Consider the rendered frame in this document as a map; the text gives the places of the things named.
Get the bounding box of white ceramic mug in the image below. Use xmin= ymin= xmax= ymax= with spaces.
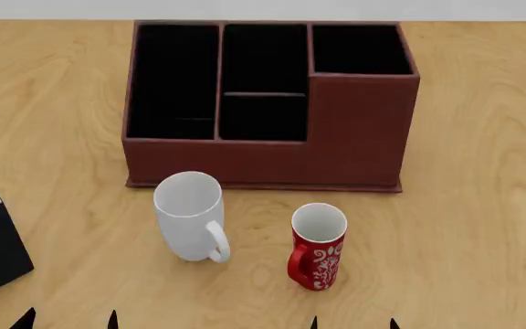
xmin=153 ymin=170 xmax=232 ymax=264

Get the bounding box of red patterned mug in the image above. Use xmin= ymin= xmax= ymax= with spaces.
xmin=287 ymin=202 xmax=348 ymax=292

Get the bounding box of dark red compartment caddy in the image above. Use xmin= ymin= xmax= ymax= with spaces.
xmin=121 ymin=19 xmax=422 ymax=195

